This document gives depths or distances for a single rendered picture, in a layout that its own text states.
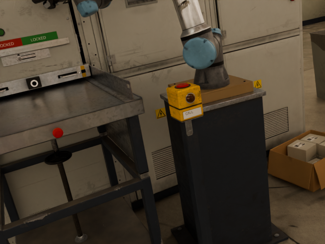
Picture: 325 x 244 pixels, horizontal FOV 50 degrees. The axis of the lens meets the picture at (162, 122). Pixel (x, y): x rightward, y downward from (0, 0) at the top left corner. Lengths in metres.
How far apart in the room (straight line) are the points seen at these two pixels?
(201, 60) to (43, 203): 1.20
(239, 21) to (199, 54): 0.99
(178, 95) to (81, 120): 0.35
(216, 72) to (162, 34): 0.63
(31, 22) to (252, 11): 1.28
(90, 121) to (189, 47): 0.43
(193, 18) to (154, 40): 0.70
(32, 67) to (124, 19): 0.52
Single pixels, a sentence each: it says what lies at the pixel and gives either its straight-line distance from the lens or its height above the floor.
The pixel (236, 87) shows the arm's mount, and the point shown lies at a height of 0.78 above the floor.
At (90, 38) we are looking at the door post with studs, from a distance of 1.87.
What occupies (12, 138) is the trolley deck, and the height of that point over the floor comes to 0.83.
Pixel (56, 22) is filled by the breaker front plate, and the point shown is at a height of 1.14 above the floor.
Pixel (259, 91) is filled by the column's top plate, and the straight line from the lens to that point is 1.47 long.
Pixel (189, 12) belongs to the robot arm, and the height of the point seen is 1.10.
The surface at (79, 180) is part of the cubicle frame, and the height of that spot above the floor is 0.30.
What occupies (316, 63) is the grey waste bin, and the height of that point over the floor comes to 0.35.
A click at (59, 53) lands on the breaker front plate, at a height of 1.00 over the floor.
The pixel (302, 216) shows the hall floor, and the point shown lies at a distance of 2.01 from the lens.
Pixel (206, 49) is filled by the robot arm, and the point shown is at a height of 0.97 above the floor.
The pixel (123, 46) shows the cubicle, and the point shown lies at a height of 0.96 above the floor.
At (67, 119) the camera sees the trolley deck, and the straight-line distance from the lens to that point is 1.18.
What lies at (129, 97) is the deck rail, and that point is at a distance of 1.26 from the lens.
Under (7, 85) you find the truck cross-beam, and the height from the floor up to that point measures 0.91.
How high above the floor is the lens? 1.16
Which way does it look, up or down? 19 degrees down
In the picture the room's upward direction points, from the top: 10 degrees counter-clockwise
